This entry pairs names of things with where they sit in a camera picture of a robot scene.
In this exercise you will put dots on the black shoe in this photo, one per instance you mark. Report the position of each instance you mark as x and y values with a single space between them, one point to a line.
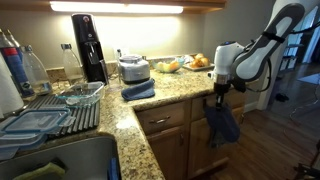
281 97

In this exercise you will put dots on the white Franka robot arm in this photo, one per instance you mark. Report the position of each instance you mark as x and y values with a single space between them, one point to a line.
226 56

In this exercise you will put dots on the silver food chopper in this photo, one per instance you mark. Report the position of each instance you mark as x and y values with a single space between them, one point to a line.
134 68

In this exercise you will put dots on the black tripod stand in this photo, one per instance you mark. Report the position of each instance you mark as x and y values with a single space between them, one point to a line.
306 171

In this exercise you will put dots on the white wall outlet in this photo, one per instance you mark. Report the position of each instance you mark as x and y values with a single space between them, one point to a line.
121 50

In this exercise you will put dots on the black soda maker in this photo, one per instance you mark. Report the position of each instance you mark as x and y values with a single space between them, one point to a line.
87 43

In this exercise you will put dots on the golden bread roll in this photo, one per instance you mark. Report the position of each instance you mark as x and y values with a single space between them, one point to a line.
195 63
199 56
204 61

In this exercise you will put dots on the pale green fruit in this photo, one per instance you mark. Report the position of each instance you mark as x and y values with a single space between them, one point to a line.
161 66

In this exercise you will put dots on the clear plastic food container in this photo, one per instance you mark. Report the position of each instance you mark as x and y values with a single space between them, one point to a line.
20 141

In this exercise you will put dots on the folded blue cloth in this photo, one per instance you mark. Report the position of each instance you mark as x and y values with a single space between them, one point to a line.
138 91

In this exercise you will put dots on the blue terry towel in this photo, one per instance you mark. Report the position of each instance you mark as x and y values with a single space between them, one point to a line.
223 125

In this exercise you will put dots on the clear lid blue rim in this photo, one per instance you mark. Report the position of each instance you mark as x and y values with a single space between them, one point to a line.
35 120

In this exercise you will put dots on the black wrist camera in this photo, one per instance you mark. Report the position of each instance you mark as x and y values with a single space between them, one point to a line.
240 86

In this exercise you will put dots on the glass baking dish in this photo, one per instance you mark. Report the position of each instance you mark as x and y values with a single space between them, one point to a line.
80 95

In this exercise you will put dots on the wooden drawer with hooks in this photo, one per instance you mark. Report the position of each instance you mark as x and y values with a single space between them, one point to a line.
197 106

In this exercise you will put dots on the wooden upper cabinet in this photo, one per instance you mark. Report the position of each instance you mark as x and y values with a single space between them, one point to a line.
26 5

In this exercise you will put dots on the yellow fruit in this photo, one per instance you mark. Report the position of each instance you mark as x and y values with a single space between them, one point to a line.
173 65

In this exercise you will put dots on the grey floor rug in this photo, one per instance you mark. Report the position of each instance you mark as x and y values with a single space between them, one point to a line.
310 79

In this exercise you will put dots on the under-cabinet light strip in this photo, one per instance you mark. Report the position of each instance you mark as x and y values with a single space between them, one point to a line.
116 7

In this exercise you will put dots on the white rectangular plate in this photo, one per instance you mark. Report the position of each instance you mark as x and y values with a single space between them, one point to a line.
190 69

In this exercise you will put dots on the blue sponge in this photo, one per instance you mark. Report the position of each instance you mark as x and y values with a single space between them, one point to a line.
113 170

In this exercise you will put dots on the white paper wrapper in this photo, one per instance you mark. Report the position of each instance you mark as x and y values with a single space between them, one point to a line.
187 59

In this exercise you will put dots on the dark shelf unit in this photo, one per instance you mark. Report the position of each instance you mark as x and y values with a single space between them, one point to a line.
295 60

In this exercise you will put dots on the teal glass bowl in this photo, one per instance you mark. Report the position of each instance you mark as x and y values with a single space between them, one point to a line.
168 70

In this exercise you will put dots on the clear soda bottle silver cap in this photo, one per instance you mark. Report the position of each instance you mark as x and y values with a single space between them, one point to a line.
71 65

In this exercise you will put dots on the grey ribbed drying mat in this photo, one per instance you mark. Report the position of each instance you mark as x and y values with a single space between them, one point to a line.
85 116

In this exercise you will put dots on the blue bottle red band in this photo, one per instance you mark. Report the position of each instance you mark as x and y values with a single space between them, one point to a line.
15 70

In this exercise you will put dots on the green yellow sponge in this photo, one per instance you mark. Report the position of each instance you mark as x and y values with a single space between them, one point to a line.
43 171

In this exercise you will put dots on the stainless steel sink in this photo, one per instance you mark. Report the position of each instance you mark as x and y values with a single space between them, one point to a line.
76 156

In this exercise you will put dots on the wooden cabinet door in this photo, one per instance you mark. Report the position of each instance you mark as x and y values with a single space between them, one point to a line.
166 153
200 153

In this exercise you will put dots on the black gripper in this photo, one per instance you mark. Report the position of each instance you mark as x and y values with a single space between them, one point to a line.
221 89

